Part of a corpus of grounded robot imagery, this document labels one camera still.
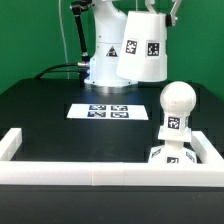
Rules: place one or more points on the white lamp base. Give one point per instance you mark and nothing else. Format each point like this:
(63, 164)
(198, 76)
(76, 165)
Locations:
(173, 150)

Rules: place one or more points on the white marker sheet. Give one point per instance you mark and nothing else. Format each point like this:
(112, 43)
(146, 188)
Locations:
(107, 112)

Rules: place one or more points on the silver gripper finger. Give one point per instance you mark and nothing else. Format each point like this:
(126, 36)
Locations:
(149, 5)
(171, 18)

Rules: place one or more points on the white lamp shade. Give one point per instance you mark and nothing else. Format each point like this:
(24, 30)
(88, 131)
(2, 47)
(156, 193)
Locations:
(143, 52)

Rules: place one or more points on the white fence frame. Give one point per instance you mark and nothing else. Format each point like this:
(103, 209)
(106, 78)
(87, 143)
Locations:
(208, 173)

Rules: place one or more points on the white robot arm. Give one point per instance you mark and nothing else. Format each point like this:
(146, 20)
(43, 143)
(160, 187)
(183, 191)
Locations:
(110, 26)

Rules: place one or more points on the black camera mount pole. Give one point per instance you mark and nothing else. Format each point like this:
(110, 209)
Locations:
(77, 8)

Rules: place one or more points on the white lamp bulb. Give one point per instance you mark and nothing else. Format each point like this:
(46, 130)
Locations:
(177, 100)

